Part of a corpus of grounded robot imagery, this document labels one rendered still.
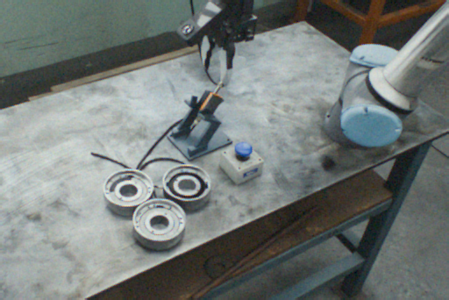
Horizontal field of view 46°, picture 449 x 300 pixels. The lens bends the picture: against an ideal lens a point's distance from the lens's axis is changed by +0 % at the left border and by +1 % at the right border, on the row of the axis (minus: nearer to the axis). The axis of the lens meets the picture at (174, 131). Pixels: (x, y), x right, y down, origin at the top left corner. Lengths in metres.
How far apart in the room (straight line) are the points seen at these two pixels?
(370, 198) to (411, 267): 0.67
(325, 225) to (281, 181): 0.32
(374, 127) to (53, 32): 1.90
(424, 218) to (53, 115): 1.61
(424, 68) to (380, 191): 0.62
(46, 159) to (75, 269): 0.31
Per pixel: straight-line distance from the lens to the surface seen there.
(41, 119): 1.36
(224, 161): 1.20
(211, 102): 1.21
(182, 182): 1.16
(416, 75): 1.11
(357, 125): 1.15
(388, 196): 1.64
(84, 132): 1.31
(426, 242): 2.34
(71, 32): 2.76
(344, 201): 1.57
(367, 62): 1.24
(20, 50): 2.71
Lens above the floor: 1.66
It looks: 41 degrees down
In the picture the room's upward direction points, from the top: 3 degrees clockwise
